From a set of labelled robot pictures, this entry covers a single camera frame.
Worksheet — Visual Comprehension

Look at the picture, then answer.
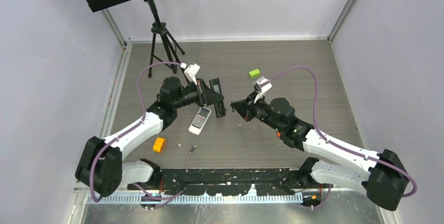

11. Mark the yellow toy block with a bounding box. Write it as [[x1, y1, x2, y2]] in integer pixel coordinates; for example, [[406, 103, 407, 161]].
[[152, 137, 167, 153]]

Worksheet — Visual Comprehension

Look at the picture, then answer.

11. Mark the white remote control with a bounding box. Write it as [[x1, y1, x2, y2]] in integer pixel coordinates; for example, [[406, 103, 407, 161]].
[[188, 107, 212, 135]]

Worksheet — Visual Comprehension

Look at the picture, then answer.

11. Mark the black battery near front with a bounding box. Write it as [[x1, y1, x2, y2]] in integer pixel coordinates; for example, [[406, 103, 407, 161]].
[[189, 144, 197, 154]]

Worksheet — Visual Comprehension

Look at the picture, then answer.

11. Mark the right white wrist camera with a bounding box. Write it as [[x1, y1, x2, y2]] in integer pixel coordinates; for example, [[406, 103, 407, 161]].
[[253, 76, 272, 103]]

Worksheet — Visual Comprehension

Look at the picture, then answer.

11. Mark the white cable duct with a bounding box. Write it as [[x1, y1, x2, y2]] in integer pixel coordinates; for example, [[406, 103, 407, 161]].
[[100, 192, 303, 205]]

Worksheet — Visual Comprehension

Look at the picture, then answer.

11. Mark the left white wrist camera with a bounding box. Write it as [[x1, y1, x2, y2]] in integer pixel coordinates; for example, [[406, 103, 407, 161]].
[[180, 63, 201, 85]]

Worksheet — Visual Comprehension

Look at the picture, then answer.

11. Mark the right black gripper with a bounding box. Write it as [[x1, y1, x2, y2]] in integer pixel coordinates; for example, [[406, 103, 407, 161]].
[[232, 90, 284, 132]]

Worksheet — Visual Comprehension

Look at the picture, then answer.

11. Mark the green block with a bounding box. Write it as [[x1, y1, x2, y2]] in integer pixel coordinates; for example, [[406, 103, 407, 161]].
[[248, 69, 261, 79]]

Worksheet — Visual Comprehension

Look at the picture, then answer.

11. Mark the black tripod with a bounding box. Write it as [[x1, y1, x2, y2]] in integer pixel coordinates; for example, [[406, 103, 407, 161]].
[[133, 0, 193, 88]]

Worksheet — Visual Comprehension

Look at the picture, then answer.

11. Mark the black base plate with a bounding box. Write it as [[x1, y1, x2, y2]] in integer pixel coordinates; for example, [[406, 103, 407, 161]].
[[126, 167, 330, 197]]

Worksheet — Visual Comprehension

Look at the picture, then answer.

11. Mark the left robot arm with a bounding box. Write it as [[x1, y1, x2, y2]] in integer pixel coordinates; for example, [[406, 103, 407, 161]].
[[74, 77, 226, 197]]

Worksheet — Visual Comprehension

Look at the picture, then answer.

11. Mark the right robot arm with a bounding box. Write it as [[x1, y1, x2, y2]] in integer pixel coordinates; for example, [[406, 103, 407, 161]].
[[230, 93, 411, 211]]

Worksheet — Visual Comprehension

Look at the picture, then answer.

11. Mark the black remote control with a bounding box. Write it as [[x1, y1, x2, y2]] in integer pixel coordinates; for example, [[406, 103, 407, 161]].
[[209, 78, 226, 118]]

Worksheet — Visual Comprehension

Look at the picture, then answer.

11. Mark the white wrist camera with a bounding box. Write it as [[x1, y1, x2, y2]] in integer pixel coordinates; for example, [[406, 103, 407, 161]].
[[180, 63, 201, 85], [253, 76, 272, 103]]

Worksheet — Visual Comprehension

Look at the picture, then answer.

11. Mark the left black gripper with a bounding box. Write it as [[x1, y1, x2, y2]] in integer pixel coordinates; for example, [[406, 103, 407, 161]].
[[173, 79, 223, 110]]

